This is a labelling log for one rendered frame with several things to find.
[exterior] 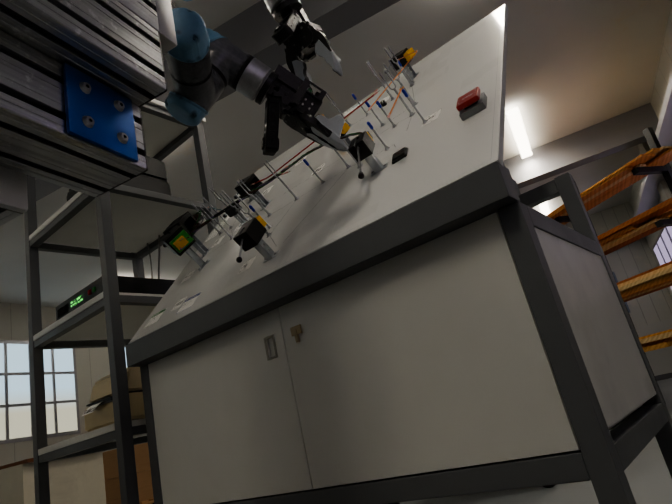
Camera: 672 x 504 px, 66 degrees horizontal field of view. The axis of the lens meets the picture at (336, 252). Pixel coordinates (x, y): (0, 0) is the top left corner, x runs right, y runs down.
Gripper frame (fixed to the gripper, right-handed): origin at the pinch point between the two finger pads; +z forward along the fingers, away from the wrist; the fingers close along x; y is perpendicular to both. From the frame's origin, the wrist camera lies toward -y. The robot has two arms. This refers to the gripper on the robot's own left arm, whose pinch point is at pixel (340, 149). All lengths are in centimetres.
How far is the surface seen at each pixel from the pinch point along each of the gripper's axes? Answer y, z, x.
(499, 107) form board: 20.7, 21.7, -13.5
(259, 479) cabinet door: -70, 24, 17
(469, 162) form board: 3.9, 19.2, -20.4
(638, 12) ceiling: 313, 170, 227
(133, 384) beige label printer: -76, -12, 70
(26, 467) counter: -240, -53, 375
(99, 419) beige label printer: -91, -15, 73
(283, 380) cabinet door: -48, 17, 13
